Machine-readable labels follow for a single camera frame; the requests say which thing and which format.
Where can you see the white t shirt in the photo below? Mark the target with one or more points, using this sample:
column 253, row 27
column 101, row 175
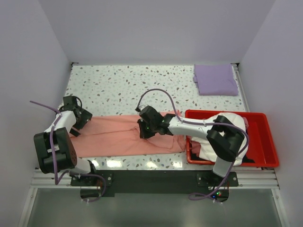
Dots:
column 229, row 117

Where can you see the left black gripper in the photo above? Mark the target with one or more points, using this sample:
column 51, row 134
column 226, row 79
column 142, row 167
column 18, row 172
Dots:
column 85, row 116

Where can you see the folded purple t shirt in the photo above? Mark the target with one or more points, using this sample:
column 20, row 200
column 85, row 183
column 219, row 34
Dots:
column 215, row 80

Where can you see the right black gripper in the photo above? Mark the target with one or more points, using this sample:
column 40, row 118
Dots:
column 144, row 134

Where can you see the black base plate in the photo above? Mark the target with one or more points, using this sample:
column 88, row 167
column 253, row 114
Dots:
column 108, row 183

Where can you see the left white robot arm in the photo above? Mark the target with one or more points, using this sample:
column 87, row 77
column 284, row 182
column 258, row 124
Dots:
column 55, row 151

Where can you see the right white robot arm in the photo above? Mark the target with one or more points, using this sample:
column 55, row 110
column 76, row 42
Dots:
column 227, row 140

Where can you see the red plastic bin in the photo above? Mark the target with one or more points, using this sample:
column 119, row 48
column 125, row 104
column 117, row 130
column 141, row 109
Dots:
column 261, row 146

